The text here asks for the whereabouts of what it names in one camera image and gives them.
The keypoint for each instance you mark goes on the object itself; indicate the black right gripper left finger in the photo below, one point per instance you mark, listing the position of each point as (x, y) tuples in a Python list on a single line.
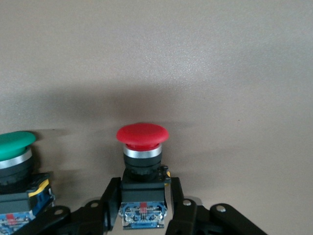
[(110, 203)]

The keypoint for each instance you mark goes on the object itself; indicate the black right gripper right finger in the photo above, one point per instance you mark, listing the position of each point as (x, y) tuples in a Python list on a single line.
[(179, 215)]

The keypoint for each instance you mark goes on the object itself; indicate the red mushroom push button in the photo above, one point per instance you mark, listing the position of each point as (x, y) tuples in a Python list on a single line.
[(143, 134)]

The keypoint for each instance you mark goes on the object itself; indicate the green mushroom push button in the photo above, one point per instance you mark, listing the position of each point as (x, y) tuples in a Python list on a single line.
[(12, 144)]

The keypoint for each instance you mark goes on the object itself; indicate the brown table cover sheet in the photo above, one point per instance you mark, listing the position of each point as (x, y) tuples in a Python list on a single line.
[(156, 49)]

